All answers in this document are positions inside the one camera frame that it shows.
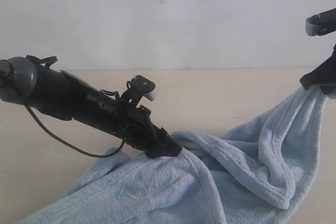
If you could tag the light blue fleece towel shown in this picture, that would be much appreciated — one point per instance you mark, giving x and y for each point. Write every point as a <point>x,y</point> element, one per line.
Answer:
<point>257,172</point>

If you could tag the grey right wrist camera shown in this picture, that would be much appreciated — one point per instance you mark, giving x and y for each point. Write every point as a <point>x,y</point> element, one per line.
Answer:
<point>321,24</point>

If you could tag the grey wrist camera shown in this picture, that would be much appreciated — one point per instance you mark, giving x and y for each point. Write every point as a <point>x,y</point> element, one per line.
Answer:
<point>321,24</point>
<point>138,87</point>

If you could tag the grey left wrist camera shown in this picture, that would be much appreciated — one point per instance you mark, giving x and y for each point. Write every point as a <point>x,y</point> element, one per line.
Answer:
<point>138,87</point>

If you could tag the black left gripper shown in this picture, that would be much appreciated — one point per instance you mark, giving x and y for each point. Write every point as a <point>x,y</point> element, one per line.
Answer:
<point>127,122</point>

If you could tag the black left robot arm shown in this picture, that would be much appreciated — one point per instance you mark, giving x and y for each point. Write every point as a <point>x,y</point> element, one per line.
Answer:
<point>31,82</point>

